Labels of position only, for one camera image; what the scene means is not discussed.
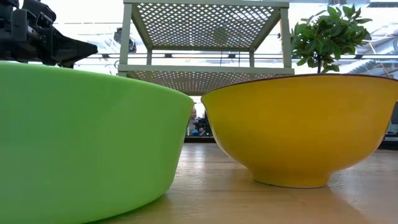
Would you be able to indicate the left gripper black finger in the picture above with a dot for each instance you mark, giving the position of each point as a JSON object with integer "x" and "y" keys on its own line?
{"x": 71, "y": 51}

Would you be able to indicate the green plastic mini bowl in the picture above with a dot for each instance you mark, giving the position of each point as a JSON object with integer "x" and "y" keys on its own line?
{"x": 77, "y": 140}

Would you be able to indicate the yellow mini bowl dark rim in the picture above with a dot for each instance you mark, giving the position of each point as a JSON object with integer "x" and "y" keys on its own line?
{"x": 295, "y": 130}

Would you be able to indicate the pale green metal shelf rack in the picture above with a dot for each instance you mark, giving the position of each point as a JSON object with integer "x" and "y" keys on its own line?
{"x": 205, "y": 69}

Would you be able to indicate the person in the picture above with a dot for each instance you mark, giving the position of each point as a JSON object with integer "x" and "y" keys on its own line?
{"x": 194, "y": 115}

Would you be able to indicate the small round dark object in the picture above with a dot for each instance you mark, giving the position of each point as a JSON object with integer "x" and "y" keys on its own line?
{"x": 221, "y": 33}

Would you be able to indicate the black background robot arms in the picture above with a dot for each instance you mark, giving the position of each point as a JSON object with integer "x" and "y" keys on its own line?
{"x": 206, "y": 125}

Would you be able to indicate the green tree in black pot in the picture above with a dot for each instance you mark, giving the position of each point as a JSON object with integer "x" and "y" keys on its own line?
{"x": 326, "y": 37}

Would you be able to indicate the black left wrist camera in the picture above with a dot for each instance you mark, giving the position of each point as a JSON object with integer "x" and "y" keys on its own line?
{"x": 40, "y": 11}

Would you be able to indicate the black hanging camera device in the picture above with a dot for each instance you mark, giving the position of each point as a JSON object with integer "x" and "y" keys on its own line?
{"x": 133, "y": 46}

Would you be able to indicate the grey overhead rail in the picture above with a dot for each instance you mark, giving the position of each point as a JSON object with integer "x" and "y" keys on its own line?
{"x": 192, "y": 56}

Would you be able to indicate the black aluminium table frame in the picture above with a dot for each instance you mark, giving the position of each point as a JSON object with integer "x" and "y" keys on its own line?
{"x": 199, "y": 140}

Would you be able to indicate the silver ventilation duct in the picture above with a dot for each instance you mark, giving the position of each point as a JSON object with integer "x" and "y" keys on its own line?
{"x": 373, "y": 67}

